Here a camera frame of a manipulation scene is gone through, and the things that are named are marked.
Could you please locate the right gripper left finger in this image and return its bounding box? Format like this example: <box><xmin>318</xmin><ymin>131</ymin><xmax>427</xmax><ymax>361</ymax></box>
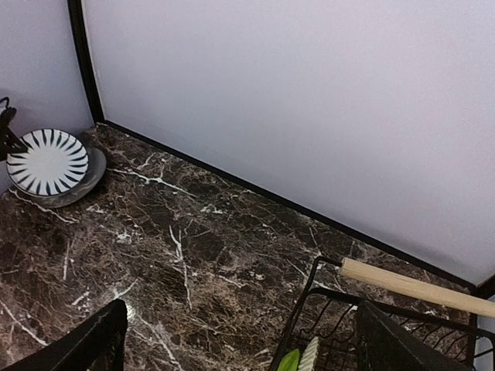
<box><xmin>6</xmin><ymin>299</ymin><xmax>128</xmax><ymax>370</ymax></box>

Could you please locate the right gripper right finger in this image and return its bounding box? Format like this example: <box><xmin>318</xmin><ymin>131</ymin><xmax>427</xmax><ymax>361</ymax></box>
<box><xmin>356</xmin><ymin>301</ymin><xmax>469</xmax><ymax>371</ymax></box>

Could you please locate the left black frame post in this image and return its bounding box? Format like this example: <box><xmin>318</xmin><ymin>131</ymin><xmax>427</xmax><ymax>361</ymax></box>
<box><xmin>67</xmin><ymin>0</ymin><xmax>105</xmax><ymax>123</ymax></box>

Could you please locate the grey deer pattern plate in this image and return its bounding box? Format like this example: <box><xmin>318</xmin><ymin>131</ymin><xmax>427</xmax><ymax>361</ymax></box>
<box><xmin>15</xmin><ymin>148</ymin><xmax>107</xmax><ymax>209</ymax></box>

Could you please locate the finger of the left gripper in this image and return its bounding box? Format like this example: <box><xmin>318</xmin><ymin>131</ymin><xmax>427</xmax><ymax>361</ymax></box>
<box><xmin>0</xmin><ymin>97</ymin><xmax>31</xmax><ymax>159</ymax></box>

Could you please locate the woven bamboo plate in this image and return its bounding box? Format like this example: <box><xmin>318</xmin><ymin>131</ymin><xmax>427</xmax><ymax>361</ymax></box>
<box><xmin>297</xmin><ymin>336</ymin><xmax>320</xmax><ymax>371</ymax></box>

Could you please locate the white blue striped plate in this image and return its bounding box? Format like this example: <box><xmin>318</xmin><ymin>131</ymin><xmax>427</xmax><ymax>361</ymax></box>
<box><xmin>6</xmin><ymin>128</ymin><xmax>89</xmax><ymax>197</ymax></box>

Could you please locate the lime green plastic plate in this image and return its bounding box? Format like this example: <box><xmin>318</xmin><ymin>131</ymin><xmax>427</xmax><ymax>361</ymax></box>
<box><xmin>277</xmin><ymin>349</ymin><xmax>300</xmax><ymax>371</ymax></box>

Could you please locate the black wire dish rack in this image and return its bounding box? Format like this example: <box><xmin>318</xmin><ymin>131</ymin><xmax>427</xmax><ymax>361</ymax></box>
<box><xmin>269</xmin><ymin>257</ymin><xmax>494</xmax><ymax>370</ymax></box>

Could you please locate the rear wooden rack handle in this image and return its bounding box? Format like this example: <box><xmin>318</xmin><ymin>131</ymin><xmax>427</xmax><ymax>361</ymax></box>
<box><xmin>339</xmin><ymin>258</ymin><xmax>494</xmax><ymax>318</ymax></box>

